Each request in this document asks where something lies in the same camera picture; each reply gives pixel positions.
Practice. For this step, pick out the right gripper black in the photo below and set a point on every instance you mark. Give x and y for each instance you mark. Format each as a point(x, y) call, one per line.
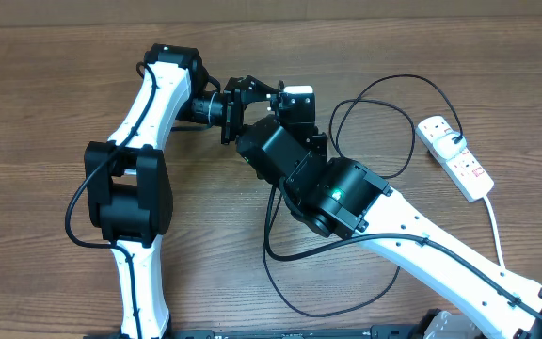
point(322, 144)

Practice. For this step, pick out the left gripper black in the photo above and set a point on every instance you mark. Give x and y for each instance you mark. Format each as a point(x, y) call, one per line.
point(249, 90)

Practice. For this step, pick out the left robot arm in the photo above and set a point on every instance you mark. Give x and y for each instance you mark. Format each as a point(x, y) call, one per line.
point(129, 194)

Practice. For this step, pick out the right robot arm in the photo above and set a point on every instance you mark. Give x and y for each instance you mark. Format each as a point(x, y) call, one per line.
point(339, 196)

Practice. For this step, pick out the white charger plug adapter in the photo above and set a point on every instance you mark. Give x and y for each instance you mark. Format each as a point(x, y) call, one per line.
point(449, 146)

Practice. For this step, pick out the white power strip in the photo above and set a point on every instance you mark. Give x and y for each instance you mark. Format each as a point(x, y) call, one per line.
point(469, 176)

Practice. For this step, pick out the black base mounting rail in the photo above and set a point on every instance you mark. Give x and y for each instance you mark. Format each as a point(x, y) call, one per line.
point(391, 331)

